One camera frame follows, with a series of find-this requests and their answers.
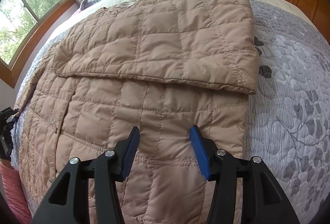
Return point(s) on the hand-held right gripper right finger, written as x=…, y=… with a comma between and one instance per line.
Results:
x=199, y=151

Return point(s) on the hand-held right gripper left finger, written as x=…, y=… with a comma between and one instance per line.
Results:
x=130, y=151

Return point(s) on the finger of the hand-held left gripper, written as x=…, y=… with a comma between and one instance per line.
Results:
x=6, y=113

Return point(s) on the tan quilted jacket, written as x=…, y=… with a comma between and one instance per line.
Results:
x=154, y=46

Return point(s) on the person's left forearm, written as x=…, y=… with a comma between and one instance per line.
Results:
x=13, y=193

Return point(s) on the grey floral bedspread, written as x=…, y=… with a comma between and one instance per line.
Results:
x=283, y=84

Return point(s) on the large wooden framed window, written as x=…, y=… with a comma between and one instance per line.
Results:
x=28, y=7

